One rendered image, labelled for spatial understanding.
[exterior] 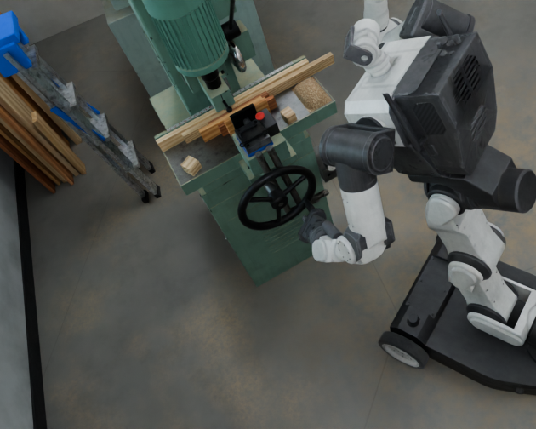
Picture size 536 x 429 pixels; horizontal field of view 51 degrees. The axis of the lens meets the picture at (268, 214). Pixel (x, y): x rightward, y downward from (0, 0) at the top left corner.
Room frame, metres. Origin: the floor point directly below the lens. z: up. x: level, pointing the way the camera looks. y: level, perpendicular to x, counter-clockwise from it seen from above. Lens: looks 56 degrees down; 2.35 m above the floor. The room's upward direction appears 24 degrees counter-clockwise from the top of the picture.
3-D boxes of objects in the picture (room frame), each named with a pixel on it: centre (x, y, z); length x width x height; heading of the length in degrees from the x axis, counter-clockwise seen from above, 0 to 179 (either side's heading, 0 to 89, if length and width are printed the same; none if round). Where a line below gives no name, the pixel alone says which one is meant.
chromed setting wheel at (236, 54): (1.55, -0.12, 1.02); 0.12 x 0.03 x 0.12; 6
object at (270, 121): (1.22, -0.08, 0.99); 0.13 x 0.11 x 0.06; 96
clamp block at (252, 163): (1.22, -0.07, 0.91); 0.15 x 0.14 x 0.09; 96
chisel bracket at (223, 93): (1.43, -0.01, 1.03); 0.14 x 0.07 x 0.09; 6
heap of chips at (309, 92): (1.35, -0.31, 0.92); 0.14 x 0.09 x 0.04; 6
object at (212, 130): (1.37, -0.02, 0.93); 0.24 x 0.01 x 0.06; 96
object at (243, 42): (1.61, -0.15, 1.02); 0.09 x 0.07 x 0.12; 96
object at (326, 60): (1.42, -0.14, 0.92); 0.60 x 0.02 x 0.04; 96
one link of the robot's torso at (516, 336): (0.58, -0.64, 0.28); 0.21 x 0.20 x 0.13; 36
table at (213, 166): (1.30, -0.06, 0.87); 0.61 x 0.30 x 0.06; 96
